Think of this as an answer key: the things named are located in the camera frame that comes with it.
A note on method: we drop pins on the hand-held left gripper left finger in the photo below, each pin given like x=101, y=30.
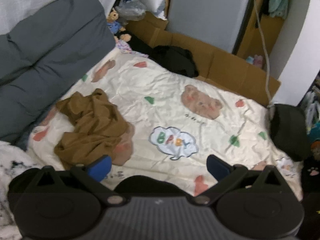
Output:
x=101, y=167

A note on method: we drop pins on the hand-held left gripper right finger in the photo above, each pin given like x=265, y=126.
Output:
x=217, y=167

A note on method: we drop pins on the brown t-shirt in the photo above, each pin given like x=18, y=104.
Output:
x=92, y=130

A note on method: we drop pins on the black folded clothes stack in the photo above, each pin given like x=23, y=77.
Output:
x=287, y=130

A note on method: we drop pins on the cream bear print bed sheet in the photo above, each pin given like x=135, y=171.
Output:
x=162, y=100

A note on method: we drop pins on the white fluffy blanket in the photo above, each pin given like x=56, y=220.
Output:
x=12, y=170

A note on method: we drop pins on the flattened cardboard sheet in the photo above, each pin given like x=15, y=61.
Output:
x=225, y=67

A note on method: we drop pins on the small pink plush toy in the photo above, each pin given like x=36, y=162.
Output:
x=258, y=60

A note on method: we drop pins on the black garment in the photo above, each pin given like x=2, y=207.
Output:
x=175, y=60

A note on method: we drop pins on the grey quilted cushion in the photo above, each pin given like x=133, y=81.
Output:
x=50, y=55

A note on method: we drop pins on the teddy bear in floral dress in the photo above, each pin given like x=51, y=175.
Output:
x=125, y=43

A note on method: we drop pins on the teddy bear in blue shirt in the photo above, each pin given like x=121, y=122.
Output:
x=114, y=21

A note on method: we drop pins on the brown cardboard box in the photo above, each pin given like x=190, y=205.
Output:
x=262, y=25

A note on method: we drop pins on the clear plastic bag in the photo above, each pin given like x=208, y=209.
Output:
x=130, y=8

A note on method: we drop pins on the white cloth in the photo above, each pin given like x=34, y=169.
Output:
x=37, y=2

